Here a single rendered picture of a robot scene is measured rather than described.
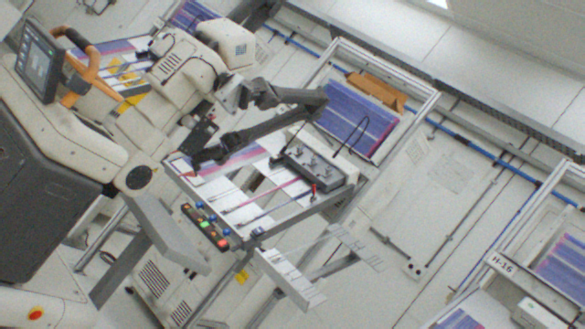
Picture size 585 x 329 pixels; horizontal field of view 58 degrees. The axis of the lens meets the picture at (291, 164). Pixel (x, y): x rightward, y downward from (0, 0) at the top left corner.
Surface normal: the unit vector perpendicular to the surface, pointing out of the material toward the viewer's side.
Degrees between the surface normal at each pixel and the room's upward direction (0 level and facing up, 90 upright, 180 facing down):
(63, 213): 90
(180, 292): 90
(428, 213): 90
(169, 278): 90
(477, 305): 44
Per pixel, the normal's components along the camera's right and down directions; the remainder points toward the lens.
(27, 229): 0.64, 0.50
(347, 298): -0.43, -0.36
